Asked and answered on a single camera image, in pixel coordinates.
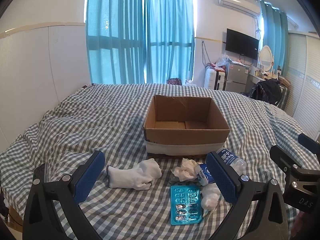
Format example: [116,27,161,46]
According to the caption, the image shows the clear plastic water bottle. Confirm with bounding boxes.
[217,148,247,176]

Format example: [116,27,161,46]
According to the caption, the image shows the white plush toy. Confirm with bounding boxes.
[201,183,221,211]

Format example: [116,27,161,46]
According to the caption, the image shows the blue tissue pack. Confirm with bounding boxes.
[194,163,214,186]

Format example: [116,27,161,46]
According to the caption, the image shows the teal blister pack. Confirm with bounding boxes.
[170,185,202,225]

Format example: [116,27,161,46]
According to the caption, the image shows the white tissue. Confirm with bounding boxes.
[171,158,199,182]

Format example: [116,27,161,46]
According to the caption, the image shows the white sock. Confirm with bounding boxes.
[106,158,162,191]

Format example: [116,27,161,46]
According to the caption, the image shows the person's right hand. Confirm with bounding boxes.
[291,211,312,237]

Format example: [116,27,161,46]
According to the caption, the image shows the white louvered wardrobe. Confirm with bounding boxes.
[285,31,319,139]

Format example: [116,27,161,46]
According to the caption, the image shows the black jacket on chair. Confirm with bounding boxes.
[249,79,282,105]

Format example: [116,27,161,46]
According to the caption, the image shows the white vanity desk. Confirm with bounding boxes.
[245,74,291,97]

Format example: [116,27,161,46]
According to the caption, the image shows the silver mini fridge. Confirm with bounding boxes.
[225,61,249,93]

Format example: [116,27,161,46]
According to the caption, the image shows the oval white vanity mirror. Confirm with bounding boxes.
[258,46,273,72]

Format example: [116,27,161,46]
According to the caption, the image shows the white suitcase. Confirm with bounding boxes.
[204,67,226,90]

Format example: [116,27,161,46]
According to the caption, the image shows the brown cardboard box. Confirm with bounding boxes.
[143,95,230,157]

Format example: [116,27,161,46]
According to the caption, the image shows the clear plastic bag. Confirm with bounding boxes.
[215,55,230,67]

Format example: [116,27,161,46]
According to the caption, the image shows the right blue curtain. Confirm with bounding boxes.
[260,0,289,75]

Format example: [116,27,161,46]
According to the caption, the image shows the blue curtain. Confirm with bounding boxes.
[86,0,145,85]
[144,0,195,83]
[260,0,289,75]

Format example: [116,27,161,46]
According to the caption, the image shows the dark red patterned bag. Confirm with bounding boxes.
[167,78,182,86]

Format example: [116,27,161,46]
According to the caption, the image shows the white air conditioner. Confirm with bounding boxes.
[218,0,260,17]

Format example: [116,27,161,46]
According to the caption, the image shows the middle blue curtain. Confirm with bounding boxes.
[144,0,195,83]

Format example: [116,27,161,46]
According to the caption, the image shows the left blue curtain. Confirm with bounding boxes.
[86,0,145,85]

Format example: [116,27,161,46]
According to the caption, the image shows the black wall television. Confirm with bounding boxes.
[225,29,259,60]

